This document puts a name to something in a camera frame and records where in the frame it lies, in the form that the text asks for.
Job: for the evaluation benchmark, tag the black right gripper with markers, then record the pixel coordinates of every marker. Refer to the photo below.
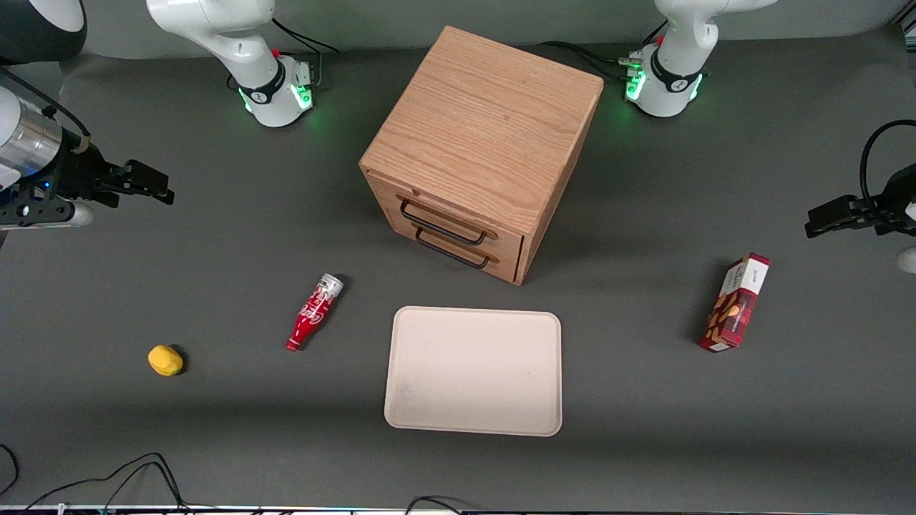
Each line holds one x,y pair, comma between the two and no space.
74,172

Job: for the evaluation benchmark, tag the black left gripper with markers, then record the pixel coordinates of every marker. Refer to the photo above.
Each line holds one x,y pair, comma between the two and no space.
894,196

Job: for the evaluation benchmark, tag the red coke bottle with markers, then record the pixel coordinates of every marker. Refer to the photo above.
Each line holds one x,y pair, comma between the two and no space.
313,315

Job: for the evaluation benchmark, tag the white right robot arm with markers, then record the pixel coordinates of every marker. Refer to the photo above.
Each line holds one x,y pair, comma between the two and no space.
236,36

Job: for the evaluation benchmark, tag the beige plastic tray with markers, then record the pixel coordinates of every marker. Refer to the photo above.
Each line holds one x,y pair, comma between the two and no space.
472,372

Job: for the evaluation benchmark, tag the red cookie box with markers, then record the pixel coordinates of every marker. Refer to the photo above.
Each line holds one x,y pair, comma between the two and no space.
736,304

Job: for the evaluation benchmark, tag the yellow lemon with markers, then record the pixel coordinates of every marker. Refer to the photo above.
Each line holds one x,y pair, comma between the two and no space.
165,360

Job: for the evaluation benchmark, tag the wooden drawer front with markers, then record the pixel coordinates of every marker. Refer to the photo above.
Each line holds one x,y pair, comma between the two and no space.
501,269
503,243

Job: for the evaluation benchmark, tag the wooden two-drawer cabinet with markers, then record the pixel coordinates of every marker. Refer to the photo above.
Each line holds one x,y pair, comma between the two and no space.
486,121

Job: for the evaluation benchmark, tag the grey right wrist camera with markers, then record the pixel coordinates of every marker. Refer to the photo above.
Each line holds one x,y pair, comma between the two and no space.
80,214

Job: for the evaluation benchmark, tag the aluminium frame bar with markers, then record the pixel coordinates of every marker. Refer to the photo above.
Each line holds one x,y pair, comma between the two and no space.
904,18

